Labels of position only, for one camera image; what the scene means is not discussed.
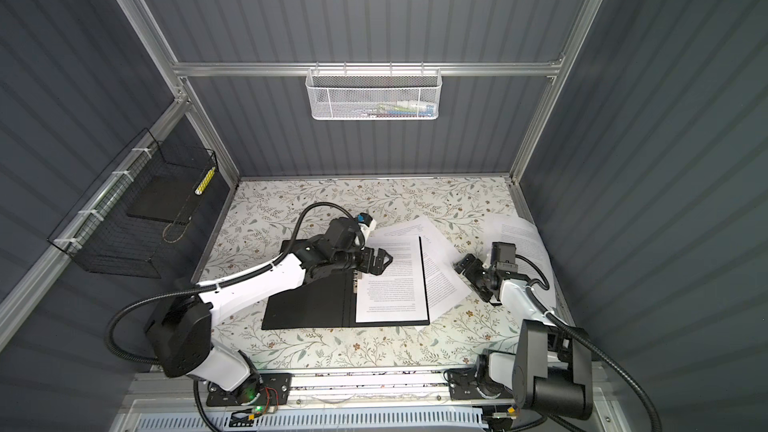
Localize orange folder black inside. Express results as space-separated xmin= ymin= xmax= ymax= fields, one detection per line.
xmin=261 ymin=235 xmax=431 ymax=331

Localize white printed sheet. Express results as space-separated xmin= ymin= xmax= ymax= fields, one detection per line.
xmin=484 ymin=213 xmax=556 ymax=307
xmin=354 ymin=236 xmax=430 ymax=327

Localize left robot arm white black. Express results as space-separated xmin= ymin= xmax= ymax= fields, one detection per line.
xmin=145 ymin=213 xmax=393 ymax=393

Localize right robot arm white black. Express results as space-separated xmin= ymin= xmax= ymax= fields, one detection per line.
xmin=454 ymin=253 xmax=593 ymax=420

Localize white printed sheets centre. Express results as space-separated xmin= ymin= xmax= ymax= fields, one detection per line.
xmin=373 ymin=217 xmax=471 ymax=322

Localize floral table mat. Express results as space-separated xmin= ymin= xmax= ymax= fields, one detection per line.
xmin=201 ymin=176 xmax=519 ymax=369

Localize white vented panel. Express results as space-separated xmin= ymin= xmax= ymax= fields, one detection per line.
xmin=134 ymin=407 xmax=490 ymax=432

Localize yellow marker in basket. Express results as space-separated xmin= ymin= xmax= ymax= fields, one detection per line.
xmin=194 ymin=166 xmax=217 ymax=196

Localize markers in white basket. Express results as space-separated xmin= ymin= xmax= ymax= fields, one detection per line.
xmin=356 ymin=100 xmax=438 ymax=119

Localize black pad in basket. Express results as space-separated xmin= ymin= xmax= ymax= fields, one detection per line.
xmin=127 ymin=176 xmax=202 ymax=225

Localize black corrugated cable right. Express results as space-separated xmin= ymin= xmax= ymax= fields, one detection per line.
xmin=515 ymin=253 xmax=664 ymax=432

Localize black corrugated cable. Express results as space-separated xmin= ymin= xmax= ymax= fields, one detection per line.
xmin=106 ymin=200 xmax=361 ymax=367
xmin=515 ymin=253 xmax=664 ymax=432

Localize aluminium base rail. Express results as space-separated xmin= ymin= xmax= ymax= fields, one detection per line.
xmin=128 ymin=362 xmax=613 ymax=412

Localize white wire mesh basket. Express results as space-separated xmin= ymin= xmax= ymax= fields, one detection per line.
xmin=305 ymin=73 xmax=443 ymax=121

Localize black wire basket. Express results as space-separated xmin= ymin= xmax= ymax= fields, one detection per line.
xmin=48 ymin=134 xmax=218 ymax=279

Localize aluminium frame crossbar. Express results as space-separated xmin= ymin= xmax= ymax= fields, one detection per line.
xmin=172 ymin=62 xmax=561 ymax=77

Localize black corrugated cable left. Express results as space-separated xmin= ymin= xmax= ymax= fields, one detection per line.
xmin=106 ymin=200 xmax=361 ymax=367

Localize aluminium frame post right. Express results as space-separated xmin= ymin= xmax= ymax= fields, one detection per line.
xmin=510 ymin=0 xmax=604 ymax=185

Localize aluminium frame post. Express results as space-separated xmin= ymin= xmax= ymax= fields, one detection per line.
xmin=115 ymin=0 xmax=241 ymax=188
xmin=510 ymin=0 xmax=604 ymax=185

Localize aluminium frame post left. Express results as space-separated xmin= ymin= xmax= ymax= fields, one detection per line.
xmin=115 ymin=0 xmax=241 ymax=188

